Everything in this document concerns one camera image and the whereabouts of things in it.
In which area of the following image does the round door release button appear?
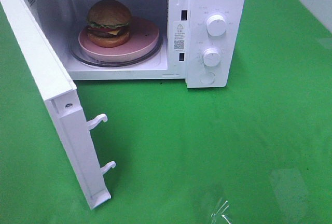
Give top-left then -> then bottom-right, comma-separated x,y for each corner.
200,72 -> 215,85

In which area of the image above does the upper white microwave knob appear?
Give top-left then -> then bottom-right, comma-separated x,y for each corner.
206,13 -> 227,37

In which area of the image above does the white microwave knob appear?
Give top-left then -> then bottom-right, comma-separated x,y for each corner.
202,48 -> 222,67
206,13 -> 227,37

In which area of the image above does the white microwave door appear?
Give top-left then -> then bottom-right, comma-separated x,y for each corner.
1,0 -> 116,209

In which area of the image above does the lower white microwave knob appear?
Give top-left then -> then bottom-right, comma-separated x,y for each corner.
202,48 -> 222,67

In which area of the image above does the white warning label sticker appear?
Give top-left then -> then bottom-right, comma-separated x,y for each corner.
172,21 -> 187,51

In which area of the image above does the clear tape patch on table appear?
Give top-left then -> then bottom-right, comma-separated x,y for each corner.
209,198 -> 232,224

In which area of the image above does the burger with lettuce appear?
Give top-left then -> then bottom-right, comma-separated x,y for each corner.
87,0 -> 132,48

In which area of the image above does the pink round plate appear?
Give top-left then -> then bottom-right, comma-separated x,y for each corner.
78,17 -> 159,62

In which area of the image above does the white microwave oven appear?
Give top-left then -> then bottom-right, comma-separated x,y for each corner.
5,0 -> 247,89

